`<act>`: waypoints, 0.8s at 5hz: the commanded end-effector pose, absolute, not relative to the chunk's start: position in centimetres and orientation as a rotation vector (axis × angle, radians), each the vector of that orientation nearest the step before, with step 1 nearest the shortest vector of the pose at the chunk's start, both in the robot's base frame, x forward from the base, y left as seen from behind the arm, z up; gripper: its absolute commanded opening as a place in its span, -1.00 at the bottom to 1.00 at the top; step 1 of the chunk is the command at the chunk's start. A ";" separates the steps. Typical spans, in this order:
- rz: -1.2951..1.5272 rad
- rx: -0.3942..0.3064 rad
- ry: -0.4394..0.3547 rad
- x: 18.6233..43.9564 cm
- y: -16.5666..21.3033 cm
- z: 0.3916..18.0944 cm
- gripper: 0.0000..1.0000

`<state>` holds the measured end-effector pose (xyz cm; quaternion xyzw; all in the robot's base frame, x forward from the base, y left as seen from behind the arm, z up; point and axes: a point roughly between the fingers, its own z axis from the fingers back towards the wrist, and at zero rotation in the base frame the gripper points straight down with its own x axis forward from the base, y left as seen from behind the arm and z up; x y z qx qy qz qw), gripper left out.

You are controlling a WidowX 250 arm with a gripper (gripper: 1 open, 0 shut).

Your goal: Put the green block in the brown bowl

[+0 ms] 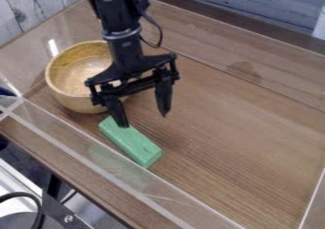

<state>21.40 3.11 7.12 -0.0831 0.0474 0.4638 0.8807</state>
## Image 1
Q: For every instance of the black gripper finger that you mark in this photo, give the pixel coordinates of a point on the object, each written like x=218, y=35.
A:
x=163, y=95
x=116, y=110

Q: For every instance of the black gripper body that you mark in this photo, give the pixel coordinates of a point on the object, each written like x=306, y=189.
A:
x=128, y=61

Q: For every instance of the green rectangular block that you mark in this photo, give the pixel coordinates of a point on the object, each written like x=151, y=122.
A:
x=132, y=142

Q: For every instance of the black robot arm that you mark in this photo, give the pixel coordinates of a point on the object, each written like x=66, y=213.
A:
x=119, y=16

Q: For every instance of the brown wooden bowl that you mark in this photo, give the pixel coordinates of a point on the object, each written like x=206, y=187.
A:
x=77, y=63

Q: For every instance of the clear acrylic front barrier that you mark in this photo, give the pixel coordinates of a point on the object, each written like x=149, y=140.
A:
x=165, y=196

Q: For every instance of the black table leg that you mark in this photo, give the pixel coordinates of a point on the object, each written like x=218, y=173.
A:
x=53, y=187

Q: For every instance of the black metal bracket with screw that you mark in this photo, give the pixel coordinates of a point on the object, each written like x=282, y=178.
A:
x=61, y=215

